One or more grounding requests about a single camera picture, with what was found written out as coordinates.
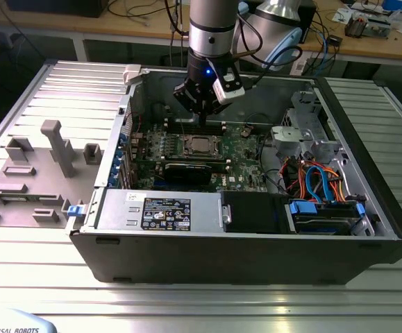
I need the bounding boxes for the green motherboard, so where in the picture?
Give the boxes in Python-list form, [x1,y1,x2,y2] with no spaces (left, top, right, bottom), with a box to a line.
[131,117,274,194]

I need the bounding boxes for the hard disk in blue carrier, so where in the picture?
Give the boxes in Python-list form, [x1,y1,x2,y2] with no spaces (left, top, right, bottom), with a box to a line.
[289,200,367,235]

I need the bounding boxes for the blue wire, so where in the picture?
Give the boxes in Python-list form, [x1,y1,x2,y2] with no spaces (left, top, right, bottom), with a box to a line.
[304,165,337,204]

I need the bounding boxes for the finned metal heat sink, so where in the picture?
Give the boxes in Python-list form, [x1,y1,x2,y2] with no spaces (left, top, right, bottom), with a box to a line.
[344,15,369,38]

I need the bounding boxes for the black open PC case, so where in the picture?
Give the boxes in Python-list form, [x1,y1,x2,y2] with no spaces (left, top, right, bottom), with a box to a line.
[69,65,402,286]

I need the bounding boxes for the silver metal drive cage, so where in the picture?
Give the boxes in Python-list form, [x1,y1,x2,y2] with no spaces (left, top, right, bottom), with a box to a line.
[269,89,353,167]

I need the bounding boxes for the black monitor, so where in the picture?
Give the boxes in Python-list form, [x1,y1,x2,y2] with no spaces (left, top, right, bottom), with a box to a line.
[5,0,104,19]

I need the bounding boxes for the grey electronic device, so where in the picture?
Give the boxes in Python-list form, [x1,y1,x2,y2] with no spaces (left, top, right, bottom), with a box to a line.
[366,15,393,39]

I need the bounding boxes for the grey parts rack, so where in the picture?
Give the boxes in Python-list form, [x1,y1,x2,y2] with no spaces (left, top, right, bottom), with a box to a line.
[0,119,104,228]

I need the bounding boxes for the metal socket cover frame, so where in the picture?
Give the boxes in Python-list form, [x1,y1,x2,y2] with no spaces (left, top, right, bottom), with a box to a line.
[182,133,223,157]

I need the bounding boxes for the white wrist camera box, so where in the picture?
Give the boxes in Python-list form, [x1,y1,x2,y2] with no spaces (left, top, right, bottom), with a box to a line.
[212,71,246,105]

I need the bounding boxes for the orange wire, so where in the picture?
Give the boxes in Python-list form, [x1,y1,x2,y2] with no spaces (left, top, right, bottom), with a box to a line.
[296,160,309,200]
[324,167,347,204]

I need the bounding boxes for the blue case latch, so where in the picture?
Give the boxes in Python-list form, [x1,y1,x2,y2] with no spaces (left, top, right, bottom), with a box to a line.
[67,204,85,219]

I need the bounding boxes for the blue expansion card retainer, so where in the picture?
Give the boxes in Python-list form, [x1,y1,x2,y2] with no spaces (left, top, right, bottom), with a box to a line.
[108,130,127,190]

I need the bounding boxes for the silver CPU plate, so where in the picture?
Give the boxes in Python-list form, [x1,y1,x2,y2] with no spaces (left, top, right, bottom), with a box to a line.
[190,137,213,154]

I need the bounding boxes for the black graphics card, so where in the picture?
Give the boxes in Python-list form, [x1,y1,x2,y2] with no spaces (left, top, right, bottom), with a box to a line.
[164,161,212,187]

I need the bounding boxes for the white paper sheet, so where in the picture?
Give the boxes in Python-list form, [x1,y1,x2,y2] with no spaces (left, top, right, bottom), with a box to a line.
[333,6,354,24]

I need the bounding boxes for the wooden desk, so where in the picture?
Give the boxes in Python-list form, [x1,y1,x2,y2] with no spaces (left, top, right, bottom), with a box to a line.
[0,0,402,67]

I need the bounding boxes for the grey labelled power supply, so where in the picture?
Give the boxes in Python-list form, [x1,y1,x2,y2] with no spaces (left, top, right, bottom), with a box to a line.
[94,189,224,233]

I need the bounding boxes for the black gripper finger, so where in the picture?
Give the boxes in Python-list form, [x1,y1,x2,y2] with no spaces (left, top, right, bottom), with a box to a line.
[173,82,204,127]
[203,90,228,127]

